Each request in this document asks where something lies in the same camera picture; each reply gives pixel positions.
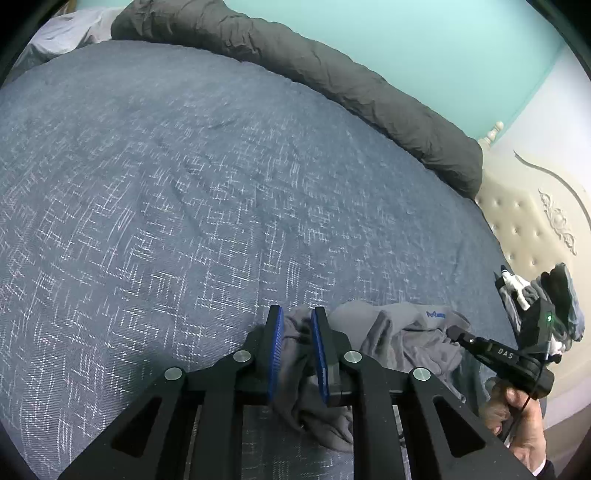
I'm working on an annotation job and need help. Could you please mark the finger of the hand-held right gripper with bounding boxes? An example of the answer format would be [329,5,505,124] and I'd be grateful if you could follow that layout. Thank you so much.
[445,325,489,357]

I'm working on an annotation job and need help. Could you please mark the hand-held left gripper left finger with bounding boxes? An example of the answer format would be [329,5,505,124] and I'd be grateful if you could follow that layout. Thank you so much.
[58,305,284,480]

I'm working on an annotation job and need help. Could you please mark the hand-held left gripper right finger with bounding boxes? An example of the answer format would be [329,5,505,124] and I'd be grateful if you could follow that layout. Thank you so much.
[311,307,536,480]

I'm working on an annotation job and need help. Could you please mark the grey boxer briefs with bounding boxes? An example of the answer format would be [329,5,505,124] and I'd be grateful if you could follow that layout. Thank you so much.
[272,300,472,454]

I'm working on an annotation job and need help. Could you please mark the person's right forearm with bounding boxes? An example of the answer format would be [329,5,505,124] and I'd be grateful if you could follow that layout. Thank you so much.
[526,455,561,480]

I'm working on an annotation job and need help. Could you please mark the stack of folded clothes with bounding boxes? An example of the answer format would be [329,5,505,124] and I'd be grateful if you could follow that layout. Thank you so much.
[494,263,583,358]

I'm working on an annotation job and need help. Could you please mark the person's right hand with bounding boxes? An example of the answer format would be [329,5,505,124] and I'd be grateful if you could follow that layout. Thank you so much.
[479,383,548,476]

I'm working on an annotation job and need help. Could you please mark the cream tufted headboard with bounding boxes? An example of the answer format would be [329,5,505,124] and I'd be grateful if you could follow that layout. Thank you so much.
[475,148,591,425]

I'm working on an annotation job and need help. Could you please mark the blue patterned bedsheet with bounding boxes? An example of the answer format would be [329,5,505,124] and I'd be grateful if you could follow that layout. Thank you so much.
[0,39,550,480]

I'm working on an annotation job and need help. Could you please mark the dark grey rolled duvet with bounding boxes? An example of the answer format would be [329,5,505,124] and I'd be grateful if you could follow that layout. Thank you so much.
[111,0,484,200]

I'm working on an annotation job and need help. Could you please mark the light grey blanket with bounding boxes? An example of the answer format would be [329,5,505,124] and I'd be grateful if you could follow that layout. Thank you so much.
[14,7,125,70]

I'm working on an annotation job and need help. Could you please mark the black cable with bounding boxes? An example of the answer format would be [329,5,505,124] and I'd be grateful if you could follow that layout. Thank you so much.
[501,351,548,446]

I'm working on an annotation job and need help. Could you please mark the cream bed post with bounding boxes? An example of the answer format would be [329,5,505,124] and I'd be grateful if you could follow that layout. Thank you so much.
[480,121,506,149]

